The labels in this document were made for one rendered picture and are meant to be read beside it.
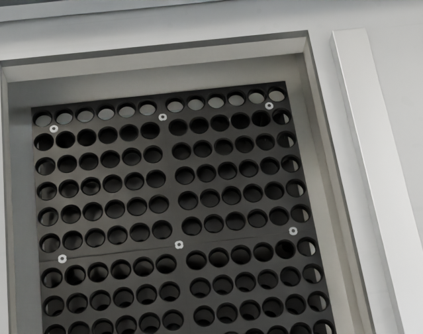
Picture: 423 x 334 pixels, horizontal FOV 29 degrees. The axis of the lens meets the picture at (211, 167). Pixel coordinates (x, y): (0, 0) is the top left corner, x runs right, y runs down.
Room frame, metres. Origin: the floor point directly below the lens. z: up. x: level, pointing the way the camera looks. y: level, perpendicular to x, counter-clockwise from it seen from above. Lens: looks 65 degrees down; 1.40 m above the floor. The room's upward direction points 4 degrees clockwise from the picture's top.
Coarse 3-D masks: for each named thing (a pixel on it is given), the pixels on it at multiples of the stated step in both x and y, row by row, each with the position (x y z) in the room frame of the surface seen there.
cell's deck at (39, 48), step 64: (256, 0) 0.34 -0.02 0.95; (320, 0) 0.34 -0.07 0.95; (384, 0) 0.35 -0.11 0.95; (0, 64) 0.28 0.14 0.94; (64, 64) 0.29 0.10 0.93; (128, 64) 0.30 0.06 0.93; (320, 64) 0.29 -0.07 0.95; (384, 64) 0.30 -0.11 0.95; (0, 128) 0.23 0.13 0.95; (320, 128) 0.26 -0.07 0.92; (0, 192) 0.19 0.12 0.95; (0, 256) 0.15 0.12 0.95; (0, 320) 0.11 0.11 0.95; (384, 320) 0.13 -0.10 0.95
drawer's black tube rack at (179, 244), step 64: (64, 128) 0.26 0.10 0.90; (128, 128) 0.26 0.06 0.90; (192, 128) 0.28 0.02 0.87; (256, 128) 0.27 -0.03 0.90; (64, 192) 0.22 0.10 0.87; (128, 192) 0.21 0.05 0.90; (192, 192) 0.22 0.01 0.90; (256, 192) 0.23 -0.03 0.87; (64, 256) 0.17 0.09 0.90; (128, 256) 0.17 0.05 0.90; (192, 256) 0.18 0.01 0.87; (256, 256) 0.19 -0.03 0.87; (320, 256) 0.18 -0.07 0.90; (64, 320) 0.13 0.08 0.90; (128, 320) 0.14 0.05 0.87; (192, 320) 0.13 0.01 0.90; (256, 320) 0.13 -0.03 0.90; (320, 320) 0.14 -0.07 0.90
